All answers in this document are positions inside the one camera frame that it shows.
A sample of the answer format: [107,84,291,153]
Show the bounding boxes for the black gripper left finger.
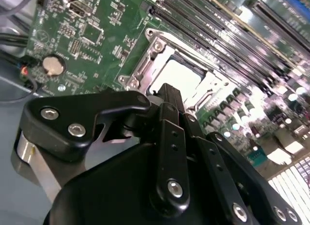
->
[20,83,191,212]

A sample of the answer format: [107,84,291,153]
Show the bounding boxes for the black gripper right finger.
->
[170,85,305,225]

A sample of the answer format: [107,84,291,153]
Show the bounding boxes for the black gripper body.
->
[43,142,229,225]

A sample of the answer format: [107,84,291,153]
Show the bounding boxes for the silver topped cpu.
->
[149,58,208,108]

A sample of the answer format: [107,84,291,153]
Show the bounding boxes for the metal socket cover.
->
[130,37,243,112]

